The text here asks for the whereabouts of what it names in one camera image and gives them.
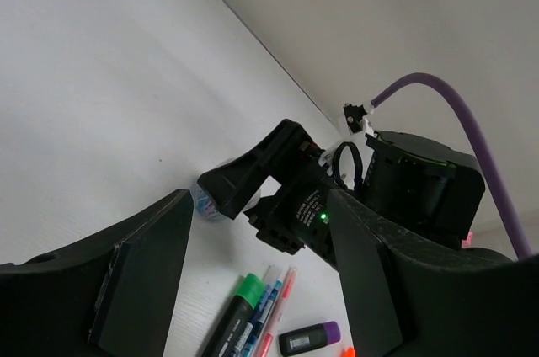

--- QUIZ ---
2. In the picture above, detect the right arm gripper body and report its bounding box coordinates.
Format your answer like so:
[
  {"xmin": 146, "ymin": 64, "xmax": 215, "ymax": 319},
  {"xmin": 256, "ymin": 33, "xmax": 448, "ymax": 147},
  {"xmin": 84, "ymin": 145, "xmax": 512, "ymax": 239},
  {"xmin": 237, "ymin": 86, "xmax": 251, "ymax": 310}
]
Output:
[{"xmin": 246, "ymin": 137, "xmax": 372, "ymax": 269}]

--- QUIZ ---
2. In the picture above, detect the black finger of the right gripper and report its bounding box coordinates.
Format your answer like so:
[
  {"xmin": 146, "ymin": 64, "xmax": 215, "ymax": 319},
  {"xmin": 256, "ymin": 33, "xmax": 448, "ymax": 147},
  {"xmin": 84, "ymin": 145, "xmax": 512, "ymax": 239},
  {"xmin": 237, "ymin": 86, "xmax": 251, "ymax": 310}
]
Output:
[{"xmin": 197, "ymin": 119, "xmax": 314, "ymax": 219}]

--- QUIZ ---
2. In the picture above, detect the clear blue pen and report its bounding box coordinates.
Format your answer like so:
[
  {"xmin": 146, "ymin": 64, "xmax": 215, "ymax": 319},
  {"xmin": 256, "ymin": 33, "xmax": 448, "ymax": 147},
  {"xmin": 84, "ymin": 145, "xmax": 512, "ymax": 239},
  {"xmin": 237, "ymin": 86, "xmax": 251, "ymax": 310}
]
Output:
[{"xmin": 231, "ymin": 265, "xmax": 282, "ymax": 356}]

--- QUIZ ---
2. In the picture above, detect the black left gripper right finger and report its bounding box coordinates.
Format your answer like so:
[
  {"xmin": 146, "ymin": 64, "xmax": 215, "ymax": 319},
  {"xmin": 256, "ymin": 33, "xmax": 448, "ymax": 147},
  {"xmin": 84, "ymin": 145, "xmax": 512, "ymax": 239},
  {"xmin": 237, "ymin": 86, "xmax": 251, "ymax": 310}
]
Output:
[{"xmin": 328, "ymin": 189, "xmax": 538, "ymax": 356}]

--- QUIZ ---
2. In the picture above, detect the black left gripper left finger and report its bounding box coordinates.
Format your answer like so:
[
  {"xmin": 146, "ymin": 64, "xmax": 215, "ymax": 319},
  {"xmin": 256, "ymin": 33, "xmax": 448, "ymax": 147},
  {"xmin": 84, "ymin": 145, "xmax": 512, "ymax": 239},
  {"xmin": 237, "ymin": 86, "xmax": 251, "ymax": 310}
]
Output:
[{"xmin": 1, "ymin": 189, "xmax": 194, "ymax": 356}]

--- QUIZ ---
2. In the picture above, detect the teal blue pen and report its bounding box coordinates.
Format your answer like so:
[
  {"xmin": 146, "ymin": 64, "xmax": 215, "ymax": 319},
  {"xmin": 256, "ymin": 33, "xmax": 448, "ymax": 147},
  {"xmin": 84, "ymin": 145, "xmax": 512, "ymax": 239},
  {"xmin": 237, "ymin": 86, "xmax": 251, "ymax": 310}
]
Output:
[{"xmin": 240, "ymin": 280, "xmax": 282, "ymax": 356}]

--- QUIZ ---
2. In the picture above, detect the green cap highlighter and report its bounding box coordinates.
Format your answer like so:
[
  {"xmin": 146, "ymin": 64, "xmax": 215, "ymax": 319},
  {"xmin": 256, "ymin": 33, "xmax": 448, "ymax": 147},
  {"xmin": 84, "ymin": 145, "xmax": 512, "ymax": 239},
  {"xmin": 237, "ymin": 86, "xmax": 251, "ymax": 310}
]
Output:
[{"xmin": 200, "ymin": 274, "xmax": 264, "ymax": 357}]

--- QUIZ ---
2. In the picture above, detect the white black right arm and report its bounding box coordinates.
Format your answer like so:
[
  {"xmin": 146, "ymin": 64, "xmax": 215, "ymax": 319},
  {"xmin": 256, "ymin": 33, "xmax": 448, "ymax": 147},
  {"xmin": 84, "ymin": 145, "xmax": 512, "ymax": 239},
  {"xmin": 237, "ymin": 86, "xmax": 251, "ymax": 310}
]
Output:
[{"xmin": 198, "ymin": 120, "xmax": 538, "ymax": 356}]

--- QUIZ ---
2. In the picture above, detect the purple cap highlighter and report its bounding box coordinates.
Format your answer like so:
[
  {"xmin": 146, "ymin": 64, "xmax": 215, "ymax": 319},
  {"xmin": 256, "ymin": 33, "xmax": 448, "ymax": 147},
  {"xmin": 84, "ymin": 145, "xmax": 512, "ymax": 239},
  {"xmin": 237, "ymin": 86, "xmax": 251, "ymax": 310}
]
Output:
[{"xmin": 278, "ymin": 321, "xmax": 341, "ymax": 356}]

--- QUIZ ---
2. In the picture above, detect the orange cap highlighter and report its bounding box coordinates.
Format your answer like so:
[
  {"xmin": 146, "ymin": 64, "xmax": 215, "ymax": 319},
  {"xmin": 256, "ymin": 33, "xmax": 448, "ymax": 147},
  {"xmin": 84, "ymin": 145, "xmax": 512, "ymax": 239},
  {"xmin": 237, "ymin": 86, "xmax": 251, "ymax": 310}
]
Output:
[{"xmin": 339, "ymin": 346, "xmax": 355, "ymax": 357}]

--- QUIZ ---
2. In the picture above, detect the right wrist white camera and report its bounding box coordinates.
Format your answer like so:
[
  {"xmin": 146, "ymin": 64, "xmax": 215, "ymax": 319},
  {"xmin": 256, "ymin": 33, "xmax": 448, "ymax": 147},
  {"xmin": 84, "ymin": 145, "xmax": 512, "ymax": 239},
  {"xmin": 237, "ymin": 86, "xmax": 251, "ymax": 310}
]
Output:
[{"xmin": 332, "ymin": 101, "xmax": 375, "ymax": 149}]

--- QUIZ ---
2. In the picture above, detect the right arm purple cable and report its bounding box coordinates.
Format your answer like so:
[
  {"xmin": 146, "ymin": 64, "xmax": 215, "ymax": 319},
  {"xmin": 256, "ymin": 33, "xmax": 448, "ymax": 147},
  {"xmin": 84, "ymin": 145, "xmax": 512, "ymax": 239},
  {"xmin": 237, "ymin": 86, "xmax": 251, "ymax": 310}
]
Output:
[{"xmin": 370, "ymin": 72, "xmax": 532, "ymax": 261}]

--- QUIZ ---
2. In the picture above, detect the pink red pen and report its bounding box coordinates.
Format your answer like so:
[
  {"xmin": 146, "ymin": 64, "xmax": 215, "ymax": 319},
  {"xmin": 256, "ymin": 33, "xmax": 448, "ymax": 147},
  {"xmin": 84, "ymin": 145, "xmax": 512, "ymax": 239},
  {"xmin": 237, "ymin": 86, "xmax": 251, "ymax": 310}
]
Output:
[{"xmin": 254, "ymin": 266, "xmax": 297, "ymax": 357}]

